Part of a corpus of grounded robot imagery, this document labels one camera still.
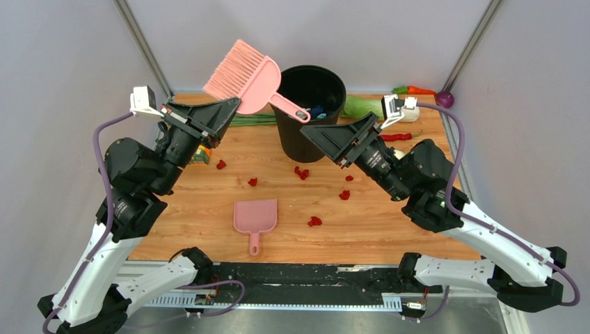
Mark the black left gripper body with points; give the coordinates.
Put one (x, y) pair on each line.
(186, 135)

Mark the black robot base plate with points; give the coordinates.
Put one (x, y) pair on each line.
(309, 285)

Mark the toy napa cabbage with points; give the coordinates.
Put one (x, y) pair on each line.
(358, 107)

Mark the crumpled scraps inside bin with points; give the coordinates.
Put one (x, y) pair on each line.
(317, 112)

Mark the red toy chili pepper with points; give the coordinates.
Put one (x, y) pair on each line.
(400, 136)

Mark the purple toy onion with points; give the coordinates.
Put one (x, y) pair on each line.
(445, 99)

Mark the pink plastic dustpan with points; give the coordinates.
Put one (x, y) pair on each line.
(255, 217)

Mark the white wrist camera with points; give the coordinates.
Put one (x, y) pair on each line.
(396, 109)
(143, 102)

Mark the orange juice box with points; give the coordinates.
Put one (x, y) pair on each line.
(202, 156)

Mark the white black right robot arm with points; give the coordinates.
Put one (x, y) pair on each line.
(517, 272)

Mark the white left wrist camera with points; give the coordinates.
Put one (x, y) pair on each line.
(143, 102)

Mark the toy carrot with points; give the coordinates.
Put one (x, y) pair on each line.
(412, 90)

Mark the green toy scallions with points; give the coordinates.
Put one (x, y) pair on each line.
(257, 119)

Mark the pink hand brush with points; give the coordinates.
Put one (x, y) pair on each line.
(255, 79)

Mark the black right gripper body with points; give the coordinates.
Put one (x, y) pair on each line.
(371, 156)

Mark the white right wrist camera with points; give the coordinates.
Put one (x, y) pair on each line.
(396, 109)

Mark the white toy radish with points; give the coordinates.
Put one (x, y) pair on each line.
(398, 154)

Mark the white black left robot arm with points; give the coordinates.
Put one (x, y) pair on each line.
(136, 179)

